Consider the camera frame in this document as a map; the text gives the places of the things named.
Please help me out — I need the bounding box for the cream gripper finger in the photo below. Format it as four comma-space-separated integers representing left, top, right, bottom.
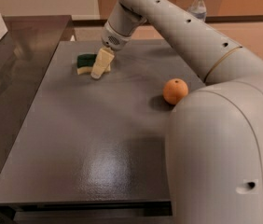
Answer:
90, 48, 115, 79

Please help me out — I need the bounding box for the green and yellow sponge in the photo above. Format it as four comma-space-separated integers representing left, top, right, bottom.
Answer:
76, 54, 110, 75

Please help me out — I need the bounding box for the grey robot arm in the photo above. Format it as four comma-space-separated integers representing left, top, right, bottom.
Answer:
102, 0, 263, 224

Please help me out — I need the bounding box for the orange fruit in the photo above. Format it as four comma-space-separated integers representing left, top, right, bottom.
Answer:
162, 78, 188, 105

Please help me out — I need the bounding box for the clear plastic water bottle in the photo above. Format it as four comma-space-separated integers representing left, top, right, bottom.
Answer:
188, 0, 207, 21

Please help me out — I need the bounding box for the dark side table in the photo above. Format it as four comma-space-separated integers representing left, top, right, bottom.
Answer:
0, 15, 75, 173

